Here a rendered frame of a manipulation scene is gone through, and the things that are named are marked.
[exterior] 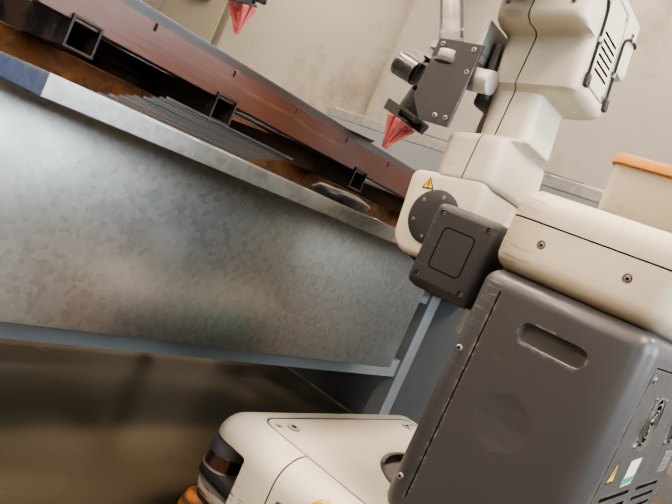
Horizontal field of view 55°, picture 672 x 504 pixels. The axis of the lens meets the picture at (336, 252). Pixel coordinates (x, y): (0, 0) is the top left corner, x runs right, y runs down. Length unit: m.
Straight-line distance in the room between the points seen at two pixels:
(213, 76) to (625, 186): 0.72
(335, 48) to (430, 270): 4.51
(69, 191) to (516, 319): 0.69
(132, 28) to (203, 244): 0.40
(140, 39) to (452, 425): 0.76
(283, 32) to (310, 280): 4.63
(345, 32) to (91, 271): 4.53
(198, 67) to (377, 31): 4.15
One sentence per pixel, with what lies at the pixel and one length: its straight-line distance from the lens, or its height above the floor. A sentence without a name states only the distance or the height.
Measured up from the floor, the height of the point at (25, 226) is 0.46.
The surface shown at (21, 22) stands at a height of 0.74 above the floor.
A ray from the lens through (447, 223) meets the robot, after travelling 1.07.
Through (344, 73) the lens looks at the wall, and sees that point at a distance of 5.31.
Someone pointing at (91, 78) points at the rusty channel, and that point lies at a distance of 1.28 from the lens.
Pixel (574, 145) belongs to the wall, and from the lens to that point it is 4.18.
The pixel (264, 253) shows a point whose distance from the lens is 1.36.
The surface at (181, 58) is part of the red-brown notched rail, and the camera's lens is 1.18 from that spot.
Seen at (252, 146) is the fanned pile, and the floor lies 0.71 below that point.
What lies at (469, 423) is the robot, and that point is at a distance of 0.94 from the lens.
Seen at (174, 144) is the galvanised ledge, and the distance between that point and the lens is 0.95.
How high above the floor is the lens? 0.67
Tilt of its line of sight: 4 degrees down
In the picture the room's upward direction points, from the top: 24 degrees clockwise
